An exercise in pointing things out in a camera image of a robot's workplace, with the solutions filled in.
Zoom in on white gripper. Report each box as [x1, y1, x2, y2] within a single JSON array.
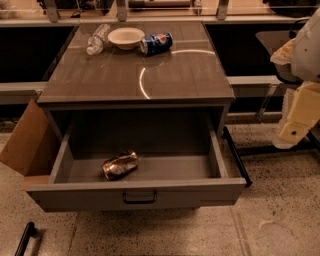
[[270, 39, 320, 149]]

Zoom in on brown cardboard box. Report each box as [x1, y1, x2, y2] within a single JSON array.
[[0, 100, 60, 189]]

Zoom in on white paper bowl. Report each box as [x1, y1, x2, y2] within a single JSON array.
[[108, 27, 145, 50]]

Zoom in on blue pepsi can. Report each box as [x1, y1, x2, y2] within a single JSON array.
[[140, 32, 173, 56]]

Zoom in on black drawer handle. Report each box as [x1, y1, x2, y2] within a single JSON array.
[[122, 191, 157, 205]]

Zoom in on grey cabinet counter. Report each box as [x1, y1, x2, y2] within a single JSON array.
[[38, 22, 234, 140]]

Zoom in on grey open top drawer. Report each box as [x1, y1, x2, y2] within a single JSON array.
[[27, 120, 246, 212]]

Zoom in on crushed orange soda can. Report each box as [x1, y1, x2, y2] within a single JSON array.
[[102, 151, 139, 180]]

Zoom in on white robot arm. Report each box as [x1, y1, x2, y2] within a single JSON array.
[[271, 10, 320, 149]]

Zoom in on clear plastic water bottle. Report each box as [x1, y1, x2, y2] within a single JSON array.
[[86, 24, 110, 55]]

